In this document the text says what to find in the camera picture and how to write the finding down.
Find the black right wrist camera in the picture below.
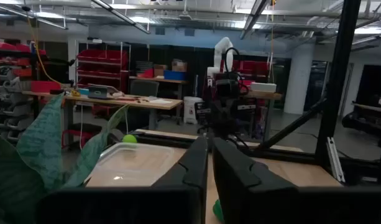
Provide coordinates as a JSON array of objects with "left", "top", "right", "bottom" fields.
[{"left": 214, "top": 79, "right": 241, "bottom": 101}]

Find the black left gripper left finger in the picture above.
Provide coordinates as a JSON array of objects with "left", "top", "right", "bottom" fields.
[{"left": 151, "top": 136, "right": 209, "bottom": 189}]

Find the clear plastic tupperware container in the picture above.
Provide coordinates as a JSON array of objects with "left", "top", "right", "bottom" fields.
[{"left": 85, "top": 142, "right": 187, "bottom": 188}]

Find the wooden desk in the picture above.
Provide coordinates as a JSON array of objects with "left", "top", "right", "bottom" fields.
[{"left": 129, "top": 75, "right": 188, "bottom": 94}]

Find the white box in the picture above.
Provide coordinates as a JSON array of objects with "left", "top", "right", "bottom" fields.
[{"left": 250, "top": 82, "right": 277, "bottom": 93}]

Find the white trash bin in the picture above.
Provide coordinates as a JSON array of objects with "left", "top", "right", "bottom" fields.
[{"left": 183, "top": 96, "right": 205, "bottom": 125}]

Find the green snake plant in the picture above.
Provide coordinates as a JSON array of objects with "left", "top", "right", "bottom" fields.
[{"left": 0, "top": 93, "right": 130, "bottom": 224}]

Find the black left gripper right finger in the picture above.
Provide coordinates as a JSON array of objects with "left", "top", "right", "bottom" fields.
[{"left": 212, "top": 138, "right": 299, "bottom": 191}]

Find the rack with red bins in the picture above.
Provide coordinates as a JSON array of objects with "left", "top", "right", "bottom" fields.
[{"left": 0, "top": 39, "right": 50, "bottom": 146}]

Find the grey office chair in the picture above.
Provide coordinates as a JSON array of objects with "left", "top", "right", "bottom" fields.
[{"left": 129, "top": 79, "right": 160, "bottom": 125}]

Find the dark green toy pepper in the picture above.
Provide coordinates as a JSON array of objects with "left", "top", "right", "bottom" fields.
[{"left": 212, "top": 198, "right": 225, "bottom": 224}]

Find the long wooden work table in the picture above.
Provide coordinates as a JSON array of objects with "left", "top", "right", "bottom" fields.
[{"left": 22, "top": 90, "right": 184, "bottom": 131}]

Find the cardboard box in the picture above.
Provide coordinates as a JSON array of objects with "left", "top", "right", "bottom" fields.
[{"left": 171, "top": 60, "right": 188, "bottom": 72}]

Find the white column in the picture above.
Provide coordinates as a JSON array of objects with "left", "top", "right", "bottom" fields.
[{"left": 283, "top": 42, "right": 318, "bottom": 115}]

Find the small wooden table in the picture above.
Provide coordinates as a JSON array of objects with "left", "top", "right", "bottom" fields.
[{"left": 241, "top": 90, "right": 283, "bottom": 142}]

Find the blue box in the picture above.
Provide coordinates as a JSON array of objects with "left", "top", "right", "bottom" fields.
[{"left": 163, "top": 70, "right": 187, "bottom": 82}]

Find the yellow hanging cable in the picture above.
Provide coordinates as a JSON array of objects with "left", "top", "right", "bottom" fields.
[{"left": 25, "top": 15, "right": 83, "bottom": 97}]

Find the silver metal bracket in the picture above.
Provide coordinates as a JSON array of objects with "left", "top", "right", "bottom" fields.
[{"left": 325, "top": 136, "right": 346, "bottom": 184}]

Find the dark workbench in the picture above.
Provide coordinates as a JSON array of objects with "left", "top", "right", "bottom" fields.
[{"left": 341, "top": 99, "right": 381, "bottom": 147}]

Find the grey laptop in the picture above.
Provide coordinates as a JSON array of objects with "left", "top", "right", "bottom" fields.
[{"left": 87, "top": 85, "right": 109, "bottom": 100}]

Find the shelf with red bins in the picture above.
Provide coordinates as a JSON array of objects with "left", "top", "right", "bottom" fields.
[{"left": 75, "top": 42, "right": 131, "bottom": 94}]

